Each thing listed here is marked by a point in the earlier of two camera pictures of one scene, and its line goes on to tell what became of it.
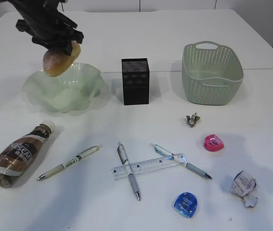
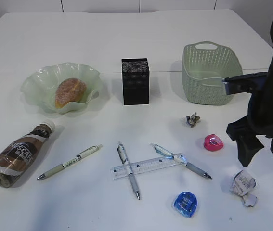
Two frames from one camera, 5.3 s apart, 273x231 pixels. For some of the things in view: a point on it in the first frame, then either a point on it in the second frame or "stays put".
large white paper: x=243 y=184 stays put
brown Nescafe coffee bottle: x=11 y=164 stays put
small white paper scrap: x=249 y=201 stays put
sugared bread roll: x=56 y=63 to x=70 y=90
